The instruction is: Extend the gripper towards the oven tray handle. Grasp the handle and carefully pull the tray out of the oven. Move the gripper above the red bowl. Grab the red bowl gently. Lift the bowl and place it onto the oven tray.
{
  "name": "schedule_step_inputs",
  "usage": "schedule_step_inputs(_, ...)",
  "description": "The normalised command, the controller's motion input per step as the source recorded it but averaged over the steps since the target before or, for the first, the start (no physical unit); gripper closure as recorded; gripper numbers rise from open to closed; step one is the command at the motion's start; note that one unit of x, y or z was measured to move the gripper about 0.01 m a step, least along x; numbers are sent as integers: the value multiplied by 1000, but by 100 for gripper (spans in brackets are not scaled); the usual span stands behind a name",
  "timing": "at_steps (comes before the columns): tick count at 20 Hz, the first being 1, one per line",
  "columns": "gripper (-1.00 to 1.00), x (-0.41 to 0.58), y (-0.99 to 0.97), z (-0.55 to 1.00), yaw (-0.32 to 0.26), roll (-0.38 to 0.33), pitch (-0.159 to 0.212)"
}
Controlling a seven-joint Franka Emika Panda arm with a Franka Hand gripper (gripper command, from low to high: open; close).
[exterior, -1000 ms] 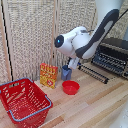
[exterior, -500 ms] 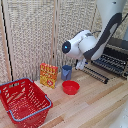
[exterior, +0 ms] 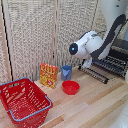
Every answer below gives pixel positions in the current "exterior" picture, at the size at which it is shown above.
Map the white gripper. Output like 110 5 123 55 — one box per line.
80 56 94 69

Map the black oven tray rack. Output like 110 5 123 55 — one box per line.
92 54 128 76

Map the red plastic bowl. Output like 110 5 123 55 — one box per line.
61 80 81 96

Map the black oven door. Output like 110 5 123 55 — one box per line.
77 63 110 85

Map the black toaster oven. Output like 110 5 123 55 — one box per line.
92 37 128 80

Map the blue plastic cup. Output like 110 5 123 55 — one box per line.
61 64 73 82

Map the yellow red cardboard box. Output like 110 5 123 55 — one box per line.
39 62 59 90

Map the woven wicker folding screen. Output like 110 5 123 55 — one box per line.
0 0 128 84

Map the red plastic shopping basket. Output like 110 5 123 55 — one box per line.
0 77 54 128

